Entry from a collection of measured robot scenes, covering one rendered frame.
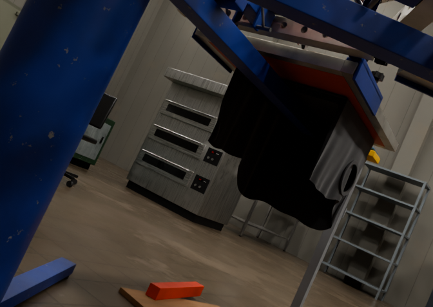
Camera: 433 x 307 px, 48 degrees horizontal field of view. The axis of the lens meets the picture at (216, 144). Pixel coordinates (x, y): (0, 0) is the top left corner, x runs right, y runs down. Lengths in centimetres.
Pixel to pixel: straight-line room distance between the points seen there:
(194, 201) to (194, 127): 101
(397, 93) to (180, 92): 440
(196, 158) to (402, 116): 441
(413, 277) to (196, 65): 662
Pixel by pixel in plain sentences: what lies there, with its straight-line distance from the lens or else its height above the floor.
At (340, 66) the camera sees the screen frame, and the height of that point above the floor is 97.
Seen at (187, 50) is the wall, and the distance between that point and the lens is 1217.
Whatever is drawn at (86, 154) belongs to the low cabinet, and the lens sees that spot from 670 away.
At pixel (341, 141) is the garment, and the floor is 83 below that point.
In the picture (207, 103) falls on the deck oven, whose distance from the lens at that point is 654.
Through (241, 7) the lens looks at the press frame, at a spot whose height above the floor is 93.
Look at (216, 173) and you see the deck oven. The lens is 614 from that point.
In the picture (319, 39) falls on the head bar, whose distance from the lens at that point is 141.
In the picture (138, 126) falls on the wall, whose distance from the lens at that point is 1213.
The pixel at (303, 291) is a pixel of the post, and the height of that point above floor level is 25.
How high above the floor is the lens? 50
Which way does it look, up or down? 5 degrees up
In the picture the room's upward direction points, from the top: 25 degrees clockwise
